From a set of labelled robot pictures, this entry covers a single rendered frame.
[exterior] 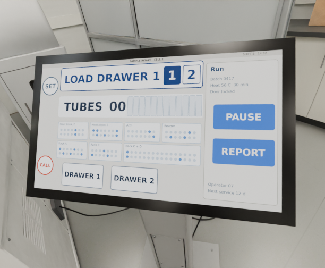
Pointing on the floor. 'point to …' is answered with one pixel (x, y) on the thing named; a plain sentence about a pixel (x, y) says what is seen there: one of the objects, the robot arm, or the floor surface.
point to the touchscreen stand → (174, 243)
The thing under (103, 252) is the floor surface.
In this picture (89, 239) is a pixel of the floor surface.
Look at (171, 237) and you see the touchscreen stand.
